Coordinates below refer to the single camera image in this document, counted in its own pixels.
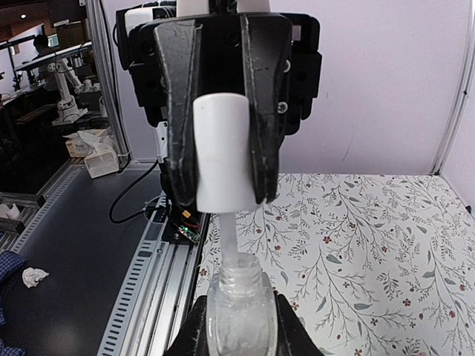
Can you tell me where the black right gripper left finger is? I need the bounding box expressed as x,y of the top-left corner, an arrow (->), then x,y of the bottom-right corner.
168,296 -> 209,356

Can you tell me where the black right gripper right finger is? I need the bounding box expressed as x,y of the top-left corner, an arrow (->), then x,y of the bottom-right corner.
274,291 -> 324,356

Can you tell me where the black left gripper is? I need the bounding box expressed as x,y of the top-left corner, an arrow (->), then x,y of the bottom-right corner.
116,1 -> 322,205

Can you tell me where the clear nail polish bottle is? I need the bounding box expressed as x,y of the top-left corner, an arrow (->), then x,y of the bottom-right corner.
206,252 -> 278,356

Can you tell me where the blue checkered sleeve forearm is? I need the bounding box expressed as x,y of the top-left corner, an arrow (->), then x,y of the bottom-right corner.
1,251 -> 27,356

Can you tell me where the floral patterned table mat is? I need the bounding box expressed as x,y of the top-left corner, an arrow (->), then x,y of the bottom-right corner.
236,174 -> 474,355

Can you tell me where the white tissue box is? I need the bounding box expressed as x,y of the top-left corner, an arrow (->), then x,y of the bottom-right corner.
64,129 -> 116,158

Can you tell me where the crumpled white tissue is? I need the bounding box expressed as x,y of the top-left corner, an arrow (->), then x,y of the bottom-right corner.
22,267 -> 49,289

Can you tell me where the person in background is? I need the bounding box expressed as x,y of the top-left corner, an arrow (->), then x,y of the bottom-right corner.
32,33 -> 60,93

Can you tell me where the front aluminium rail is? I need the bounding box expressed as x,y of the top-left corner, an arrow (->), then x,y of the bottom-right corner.
97,195 -> 209,355

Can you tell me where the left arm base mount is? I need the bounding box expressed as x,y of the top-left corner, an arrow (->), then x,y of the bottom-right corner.
162,205 -> 202,245

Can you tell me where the left aluminium frame post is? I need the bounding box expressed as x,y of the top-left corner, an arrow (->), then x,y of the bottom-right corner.
85,0 -> 131,170

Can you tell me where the aluminium frame post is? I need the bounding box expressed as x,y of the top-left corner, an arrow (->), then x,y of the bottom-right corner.
430,0 -> 474,176
85,0 -> 131,170

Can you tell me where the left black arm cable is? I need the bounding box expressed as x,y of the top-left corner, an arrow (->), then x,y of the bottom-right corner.
108,161 -> 160,224

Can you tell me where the right aluminium frame post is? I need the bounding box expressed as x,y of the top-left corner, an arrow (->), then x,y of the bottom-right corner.
430,0 -> 474,176

